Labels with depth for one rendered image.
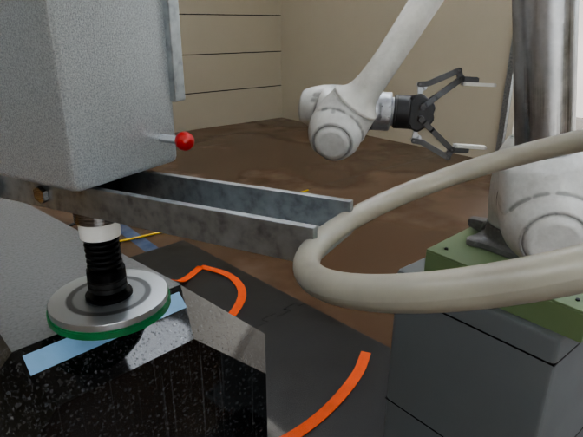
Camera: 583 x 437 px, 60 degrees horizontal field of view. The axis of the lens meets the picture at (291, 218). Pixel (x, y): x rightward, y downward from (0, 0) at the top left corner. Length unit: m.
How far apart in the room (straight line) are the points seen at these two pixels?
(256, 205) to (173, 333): 0.42
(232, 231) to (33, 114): 0.33
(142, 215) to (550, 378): 0.85
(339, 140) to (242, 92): 6.70
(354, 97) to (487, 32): 4.85
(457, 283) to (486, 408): 0.96
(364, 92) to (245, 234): 0.45
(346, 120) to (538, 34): 0.34
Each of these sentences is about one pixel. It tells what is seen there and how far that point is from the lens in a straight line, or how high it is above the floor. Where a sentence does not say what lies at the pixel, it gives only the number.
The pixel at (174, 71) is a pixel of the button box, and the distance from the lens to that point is 0.89.
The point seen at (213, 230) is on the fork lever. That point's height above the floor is 1.11.
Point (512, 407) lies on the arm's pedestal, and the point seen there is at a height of 0.60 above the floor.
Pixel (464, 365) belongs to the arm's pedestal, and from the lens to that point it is 1.28.
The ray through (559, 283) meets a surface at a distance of 0.35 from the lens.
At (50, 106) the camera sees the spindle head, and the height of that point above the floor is 1.27.
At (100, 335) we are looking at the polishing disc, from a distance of 0.93.
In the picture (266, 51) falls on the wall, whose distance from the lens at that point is 7.86.
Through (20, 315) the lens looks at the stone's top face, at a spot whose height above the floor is 0.84.
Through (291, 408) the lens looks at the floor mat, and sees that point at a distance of 2.04.
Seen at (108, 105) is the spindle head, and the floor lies 1.26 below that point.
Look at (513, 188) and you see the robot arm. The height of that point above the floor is 1.09.
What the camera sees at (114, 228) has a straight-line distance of 0.93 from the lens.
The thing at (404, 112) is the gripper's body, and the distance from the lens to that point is 1.16.
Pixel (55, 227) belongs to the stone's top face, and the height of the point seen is 0.84.
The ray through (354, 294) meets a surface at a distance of 0.40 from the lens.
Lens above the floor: 1.37
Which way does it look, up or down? 21 degrees down
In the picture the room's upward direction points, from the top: straight up
